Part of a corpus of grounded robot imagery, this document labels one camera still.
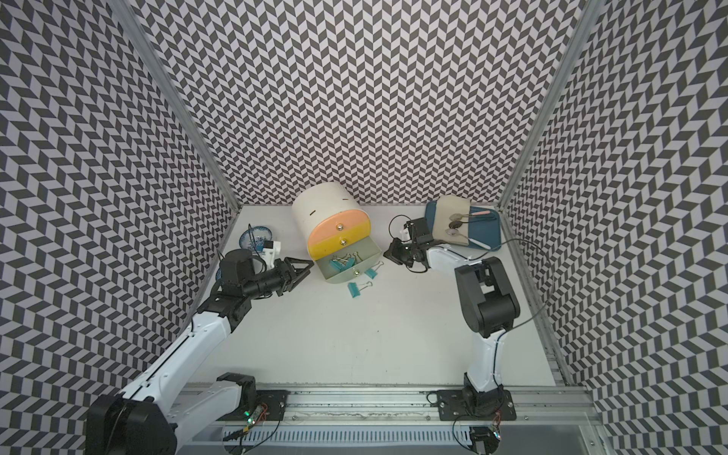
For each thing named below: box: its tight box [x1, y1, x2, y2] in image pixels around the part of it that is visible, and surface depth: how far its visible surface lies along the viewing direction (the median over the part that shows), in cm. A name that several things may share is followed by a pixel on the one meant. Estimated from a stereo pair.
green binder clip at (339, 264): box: [333, 257, 349, 273], surface depth 99 cm
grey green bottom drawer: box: [314, 236, 383, 284], surface depth 98 cm
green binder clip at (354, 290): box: [346, 281, 374, 299], surface depth 96 cm
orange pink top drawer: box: [308, 209, 371, 247], surface depth 84 cm
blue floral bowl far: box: [238, 225, 273, 253], surface depth 107 cm
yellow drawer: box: [308, 218, 371, 261], surface depth 91 cm
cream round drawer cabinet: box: [291, 182, 383, 283], surface depth 91 cm
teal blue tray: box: [424, 200, 503, 252], surface depth 111 cm
